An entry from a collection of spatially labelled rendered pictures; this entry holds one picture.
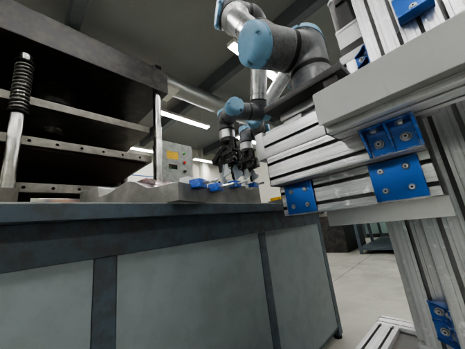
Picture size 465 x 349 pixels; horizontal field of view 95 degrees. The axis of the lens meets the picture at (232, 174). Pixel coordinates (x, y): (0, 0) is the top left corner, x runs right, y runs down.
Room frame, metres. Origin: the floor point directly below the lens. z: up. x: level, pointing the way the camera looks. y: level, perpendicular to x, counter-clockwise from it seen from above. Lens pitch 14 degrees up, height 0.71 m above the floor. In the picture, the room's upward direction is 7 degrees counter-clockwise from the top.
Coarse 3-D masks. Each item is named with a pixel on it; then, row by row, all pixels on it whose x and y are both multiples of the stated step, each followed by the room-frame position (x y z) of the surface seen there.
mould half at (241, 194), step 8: (224, 192) 0.89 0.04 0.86; (232, 192) 0.93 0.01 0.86; (240, 192) 0.96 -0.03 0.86; (248, 192) 1.01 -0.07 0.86; (256, 192) 1.05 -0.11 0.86; (224, 200) 0.89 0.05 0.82; (232, 200) 0.92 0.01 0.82; (240, 200) 0.96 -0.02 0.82; (248, 200) 1.00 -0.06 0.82; (256, 200) 1.04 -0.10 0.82
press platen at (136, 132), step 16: (0, 96) 0.94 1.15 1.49; (0, 112) 1.06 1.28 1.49; (32, 112) 1.10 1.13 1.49; (48, 112) 1.12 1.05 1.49; (64, 112) 1.13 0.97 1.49; (80, 112) 1.19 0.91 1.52; (0, 128) 1.22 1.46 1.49; (32, 128) 1.27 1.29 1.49; (64, 128) 1.31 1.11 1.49; (80, 128) 1.34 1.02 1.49; (96, 128) 1.36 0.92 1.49; (112, 128) 1.39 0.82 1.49; (128, 128) 1.41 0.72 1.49; (144, 128) 1.49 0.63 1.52; (80, 144) 1.58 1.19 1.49; (96, 144) 1.61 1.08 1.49; (112, 144) 1.64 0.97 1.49; (128, 144) 1.68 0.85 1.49
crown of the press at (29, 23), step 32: (0, 0) 0.82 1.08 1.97; (0, 32) 0.85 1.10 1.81; (32, 32) 0.91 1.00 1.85; (64, 32) 1.01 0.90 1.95; (0, 64) 1.05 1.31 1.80; (64, 64) 1.10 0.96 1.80; (96, 64) 1.14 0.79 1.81; (128, 64) 1.28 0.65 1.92; (32, 96) 1.35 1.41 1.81; (64, 96) 1.27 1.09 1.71; (96, 96) 1.43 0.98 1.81; (128, 96) 1.48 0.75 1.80
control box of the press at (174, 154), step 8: (168, 144) 1.67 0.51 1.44; (176, 144) 1.72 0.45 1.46; (168, 152) 1.66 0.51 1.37; (176, 152) 1.72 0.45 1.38; (184, 152) 1.76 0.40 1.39; (168, 160) 1.66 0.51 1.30; (176, 160) 1.72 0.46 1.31; (184, 160) 1.77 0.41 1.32; (168, 168) 1.66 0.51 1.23; (176, 168) 1.72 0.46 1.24; (184, 168) 1.77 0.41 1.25; (192, 168) 1.83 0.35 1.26; (168, 176) 1.66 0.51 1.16; (176, 176) 1.71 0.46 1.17; (184, 176) 1.77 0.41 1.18; (192, 176) 1.83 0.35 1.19
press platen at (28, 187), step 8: (16, 184) 0.99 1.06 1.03; (24, 184) 1.02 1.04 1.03; (32, 184) 1.04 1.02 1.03; (40, 184) 1.06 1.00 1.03; (48, 184) 1.08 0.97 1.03; (56, 184) 1.11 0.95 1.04; (64, 184) 1.13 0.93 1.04; (24, 192) 1.02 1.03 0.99; (32, 192) 1.04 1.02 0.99; (40, 192) 1.06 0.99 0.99; (48, 192) 1.08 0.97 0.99; (56, 192) 1.11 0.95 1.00; (64, 192) 1.13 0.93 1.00; (72, 192) 1.16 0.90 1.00
